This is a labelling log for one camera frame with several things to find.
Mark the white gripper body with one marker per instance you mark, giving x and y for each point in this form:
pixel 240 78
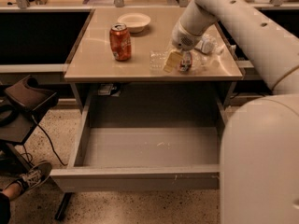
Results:
pixel 183 39

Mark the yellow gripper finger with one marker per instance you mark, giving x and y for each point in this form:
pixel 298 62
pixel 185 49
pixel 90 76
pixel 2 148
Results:
pixel 172 60
pixel 186 62

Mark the clear plastic water bottle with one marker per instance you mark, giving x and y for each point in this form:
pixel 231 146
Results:
pixel 157 59

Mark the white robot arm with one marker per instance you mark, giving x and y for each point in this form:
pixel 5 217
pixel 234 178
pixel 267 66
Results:
pixel 259 159

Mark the grey open top drawer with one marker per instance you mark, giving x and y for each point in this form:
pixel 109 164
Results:
pixel 127 146

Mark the white paper bowl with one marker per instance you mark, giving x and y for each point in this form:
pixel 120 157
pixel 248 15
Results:
pixel 135 22

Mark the orange soda can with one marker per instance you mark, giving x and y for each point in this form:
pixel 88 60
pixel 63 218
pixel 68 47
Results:
pixel 120 42

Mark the grey cabinet desk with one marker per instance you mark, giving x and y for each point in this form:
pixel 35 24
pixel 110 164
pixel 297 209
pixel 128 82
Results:
pixel 94 62

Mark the black device on side table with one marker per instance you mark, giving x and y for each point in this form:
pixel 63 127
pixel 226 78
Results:
pixel 29 98

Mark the dark side table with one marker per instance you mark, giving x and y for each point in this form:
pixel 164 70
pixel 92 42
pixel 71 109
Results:
pixel 15 134

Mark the black floor bar left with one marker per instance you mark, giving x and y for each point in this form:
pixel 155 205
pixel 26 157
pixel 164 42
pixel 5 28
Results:
pixel 63 206

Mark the grey sneaker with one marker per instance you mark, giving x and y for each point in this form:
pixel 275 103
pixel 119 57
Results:
pixel 35 177

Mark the person's lower leg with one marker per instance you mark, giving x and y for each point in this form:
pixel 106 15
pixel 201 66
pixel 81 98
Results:
pixel 13 191

